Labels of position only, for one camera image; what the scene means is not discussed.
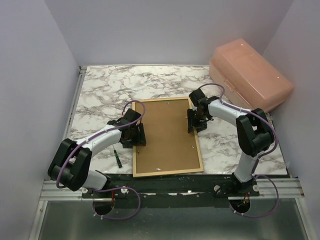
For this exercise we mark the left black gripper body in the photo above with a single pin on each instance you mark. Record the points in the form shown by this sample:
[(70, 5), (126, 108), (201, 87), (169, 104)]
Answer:
[(137, 137)]

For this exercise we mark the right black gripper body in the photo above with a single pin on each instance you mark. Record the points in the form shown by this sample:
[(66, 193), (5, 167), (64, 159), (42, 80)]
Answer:
[(199, 122)]

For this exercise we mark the brown cardboard backing board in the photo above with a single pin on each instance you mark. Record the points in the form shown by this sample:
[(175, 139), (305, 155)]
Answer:
[(165, 135)]

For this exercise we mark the green wooden picture frame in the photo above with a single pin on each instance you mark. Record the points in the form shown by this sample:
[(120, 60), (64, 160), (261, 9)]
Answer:
[(197, 150)]

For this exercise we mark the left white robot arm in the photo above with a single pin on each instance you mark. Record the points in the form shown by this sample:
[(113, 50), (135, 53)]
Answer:
[(70, 167)]

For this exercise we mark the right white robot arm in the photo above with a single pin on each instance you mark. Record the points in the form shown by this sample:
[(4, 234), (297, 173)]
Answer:
[(254, 134)]

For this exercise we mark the small green screwdriver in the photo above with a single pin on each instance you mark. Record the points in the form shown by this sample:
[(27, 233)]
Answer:
[(118, 161)]

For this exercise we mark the pink plastic storage box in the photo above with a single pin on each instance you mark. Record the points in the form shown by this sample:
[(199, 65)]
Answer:
[(249, 80)]

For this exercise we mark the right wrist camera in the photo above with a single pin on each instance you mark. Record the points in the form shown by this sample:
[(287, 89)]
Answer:
[(197, 96)]

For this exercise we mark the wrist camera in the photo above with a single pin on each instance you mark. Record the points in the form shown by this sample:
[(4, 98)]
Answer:
[(197, 96), (131, 115)]

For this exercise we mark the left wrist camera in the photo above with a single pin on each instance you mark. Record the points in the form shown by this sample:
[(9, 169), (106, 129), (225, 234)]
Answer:
[(131, 115)]

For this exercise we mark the aluminium rail frame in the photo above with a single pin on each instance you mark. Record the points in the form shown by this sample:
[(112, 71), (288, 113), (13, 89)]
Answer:
[(66, 127)]

